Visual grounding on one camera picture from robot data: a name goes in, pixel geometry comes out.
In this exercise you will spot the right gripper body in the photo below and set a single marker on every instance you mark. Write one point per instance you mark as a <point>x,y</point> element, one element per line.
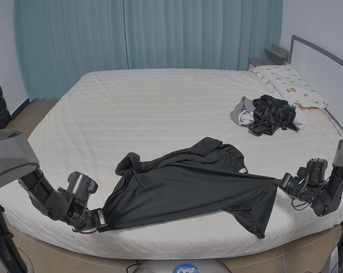
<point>291,188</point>

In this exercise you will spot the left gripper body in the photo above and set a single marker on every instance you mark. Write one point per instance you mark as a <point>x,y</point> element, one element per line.
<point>96,220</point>

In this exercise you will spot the black T-shirt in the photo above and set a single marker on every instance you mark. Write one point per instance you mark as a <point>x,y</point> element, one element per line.
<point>188,192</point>

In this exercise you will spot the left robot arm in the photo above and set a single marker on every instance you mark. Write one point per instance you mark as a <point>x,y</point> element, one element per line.
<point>9,158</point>

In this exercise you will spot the pile of clothes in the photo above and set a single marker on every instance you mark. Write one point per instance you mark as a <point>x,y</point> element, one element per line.
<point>268,112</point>

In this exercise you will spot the bed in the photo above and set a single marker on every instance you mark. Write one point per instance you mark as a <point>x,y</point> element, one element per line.
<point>146,109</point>

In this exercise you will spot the white printed pillow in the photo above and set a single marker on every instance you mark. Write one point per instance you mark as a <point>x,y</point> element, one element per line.
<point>291,81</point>

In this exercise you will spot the grey bedside table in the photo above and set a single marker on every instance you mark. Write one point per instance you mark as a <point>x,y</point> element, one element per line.
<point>258,62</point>

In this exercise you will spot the blue-green curtain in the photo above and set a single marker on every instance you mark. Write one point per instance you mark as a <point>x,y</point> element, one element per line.
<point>202,24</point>
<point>69,38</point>

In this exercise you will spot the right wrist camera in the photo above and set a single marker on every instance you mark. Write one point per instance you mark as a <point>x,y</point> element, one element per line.
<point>303,173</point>

